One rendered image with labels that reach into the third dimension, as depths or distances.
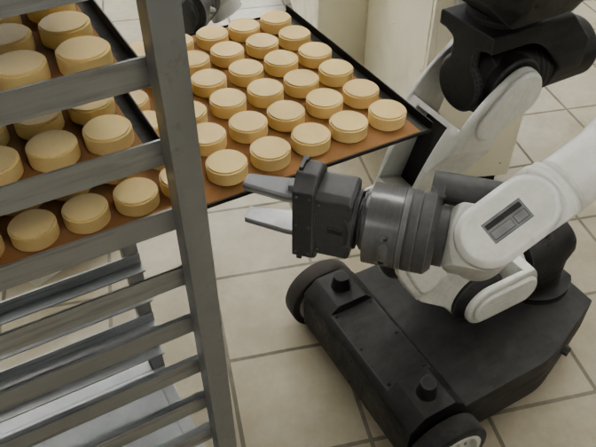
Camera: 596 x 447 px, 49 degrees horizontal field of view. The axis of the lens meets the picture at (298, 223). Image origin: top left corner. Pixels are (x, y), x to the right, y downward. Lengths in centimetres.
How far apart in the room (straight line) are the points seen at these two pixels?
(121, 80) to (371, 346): 109
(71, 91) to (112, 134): 10
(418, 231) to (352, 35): 200
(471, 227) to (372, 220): 10
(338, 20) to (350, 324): 134
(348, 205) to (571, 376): 129
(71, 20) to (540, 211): 49
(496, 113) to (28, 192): 77
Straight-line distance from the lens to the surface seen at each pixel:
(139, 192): 75
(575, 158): 71
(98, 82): 61
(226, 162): 78
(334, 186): 68
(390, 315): 166
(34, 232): 73
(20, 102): 60
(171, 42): 58
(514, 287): 158
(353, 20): 259
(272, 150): 79
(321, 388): 172
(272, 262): 200
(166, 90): 60
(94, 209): 74
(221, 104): 88
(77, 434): 156
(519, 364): 164
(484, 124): 114
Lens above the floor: 144
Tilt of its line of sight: 43 degrees down
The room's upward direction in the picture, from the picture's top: straight up
